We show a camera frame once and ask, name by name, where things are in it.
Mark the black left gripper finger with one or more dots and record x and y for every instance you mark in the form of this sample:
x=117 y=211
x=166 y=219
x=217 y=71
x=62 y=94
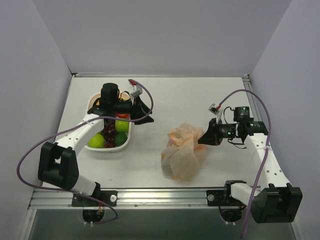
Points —
x=141 y=118
x=143 y=106

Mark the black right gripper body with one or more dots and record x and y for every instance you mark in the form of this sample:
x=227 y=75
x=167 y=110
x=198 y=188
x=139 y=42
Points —
x=215 y=131

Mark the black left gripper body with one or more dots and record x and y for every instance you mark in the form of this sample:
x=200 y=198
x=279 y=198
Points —
x=136 y=110

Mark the red fake apple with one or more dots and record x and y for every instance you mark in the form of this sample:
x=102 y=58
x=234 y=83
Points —
x=122 y=115

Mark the orange fake tangerine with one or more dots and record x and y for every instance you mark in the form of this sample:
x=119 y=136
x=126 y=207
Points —
x=124 y=96

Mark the translucent orange plastic bag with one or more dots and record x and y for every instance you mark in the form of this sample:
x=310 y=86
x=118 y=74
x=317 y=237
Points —
x=183 y=156

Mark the white perforated plastic basket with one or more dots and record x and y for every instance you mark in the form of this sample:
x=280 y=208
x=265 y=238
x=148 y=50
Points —
x=116 y=149

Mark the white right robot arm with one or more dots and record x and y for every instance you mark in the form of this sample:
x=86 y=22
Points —
x=276 y=201

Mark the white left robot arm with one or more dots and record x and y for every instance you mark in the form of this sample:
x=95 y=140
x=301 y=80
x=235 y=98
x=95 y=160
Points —
x=58 y=164

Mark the dark red fake grapes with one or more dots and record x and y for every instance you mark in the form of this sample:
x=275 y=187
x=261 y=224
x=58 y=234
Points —
x=109 y=132

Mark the green fake apple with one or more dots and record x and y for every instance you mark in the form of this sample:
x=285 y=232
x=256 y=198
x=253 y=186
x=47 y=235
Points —
x=97 y=141

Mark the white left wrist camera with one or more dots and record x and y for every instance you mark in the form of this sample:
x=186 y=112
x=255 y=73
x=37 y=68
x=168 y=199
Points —
x=135 y=91

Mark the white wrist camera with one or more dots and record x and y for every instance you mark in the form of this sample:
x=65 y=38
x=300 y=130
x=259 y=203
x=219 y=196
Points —
x=216 y=110
x=135 y=91

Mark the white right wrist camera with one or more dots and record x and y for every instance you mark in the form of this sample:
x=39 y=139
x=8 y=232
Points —
x=216 y=110

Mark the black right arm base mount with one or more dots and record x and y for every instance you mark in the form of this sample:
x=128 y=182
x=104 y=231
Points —
x=220 y=198

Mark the aluminium right side rail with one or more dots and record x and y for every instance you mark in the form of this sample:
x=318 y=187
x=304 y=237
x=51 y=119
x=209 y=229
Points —
x=257 y=141

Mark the aluminium rail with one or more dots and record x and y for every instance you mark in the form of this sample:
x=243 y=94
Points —
x=257 y=141
x=131 y=198

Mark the aluminium front rail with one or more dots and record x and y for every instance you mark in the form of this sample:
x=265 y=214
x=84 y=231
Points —
x=131 y=198

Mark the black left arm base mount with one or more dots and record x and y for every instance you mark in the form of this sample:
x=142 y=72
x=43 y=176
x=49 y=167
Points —
x=106 y=196

